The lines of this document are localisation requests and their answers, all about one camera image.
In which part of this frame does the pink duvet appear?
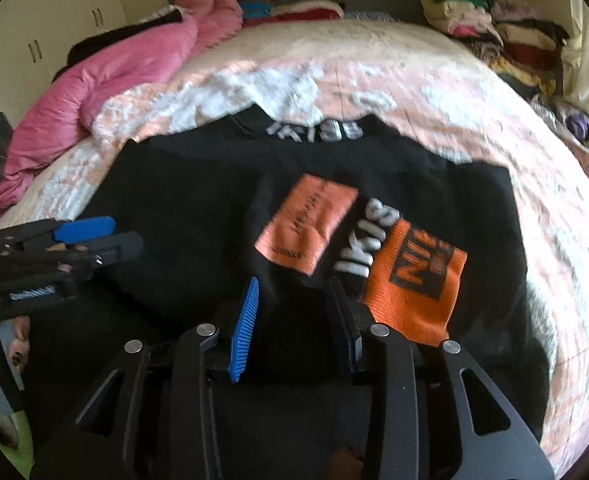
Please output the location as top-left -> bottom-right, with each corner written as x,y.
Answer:
0,0 -> 245,211

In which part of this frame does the laundry basket with clothes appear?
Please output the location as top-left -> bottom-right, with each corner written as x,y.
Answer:
529,92 -> 589,161

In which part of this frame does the person's left hand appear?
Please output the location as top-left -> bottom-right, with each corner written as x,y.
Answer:
0,320 -> 31,376

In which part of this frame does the peach checked fleece blanket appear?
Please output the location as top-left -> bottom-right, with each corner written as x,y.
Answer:
0,20 -> 589,471

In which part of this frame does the black sweater with orange cuffs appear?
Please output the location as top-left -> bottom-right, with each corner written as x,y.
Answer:
27,114 -> 550,443

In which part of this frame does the cream wardrobe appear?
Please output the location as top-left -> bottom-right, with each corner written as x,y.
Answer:
0,0 -> 128,111

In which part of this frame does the pile of folded clothes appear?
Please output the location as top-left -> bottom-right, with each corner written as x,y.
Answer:
419,0 -> 572,101

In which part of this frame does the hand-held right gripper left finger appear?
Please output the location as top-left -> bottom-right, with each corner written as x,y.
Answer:
29,276 -> 261,480

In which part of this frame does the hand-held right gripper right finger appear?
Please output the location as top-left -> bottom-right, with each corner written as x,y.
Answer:
324,280 -> 557,480

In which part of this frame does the black garment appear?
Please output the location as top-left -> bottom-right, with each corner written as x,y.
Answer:
67,6 -> 182,68

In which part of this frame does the striped pillow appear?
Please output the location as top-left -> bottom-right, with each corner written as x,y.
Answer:
232,0 -> 282,23

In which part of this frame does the blue patterned cloth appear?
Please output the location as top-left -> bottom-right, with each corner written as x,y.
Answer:
344,9 -> 390,22

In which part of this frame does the yellow-green cloth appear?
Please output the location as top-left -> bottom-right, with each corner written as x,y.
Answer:
0,410 -> 38,478

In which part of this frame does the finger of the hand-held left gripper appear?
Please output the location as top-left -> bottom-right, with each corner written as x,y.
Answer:
0,216 -> 116,253
0,231 -> 145,281

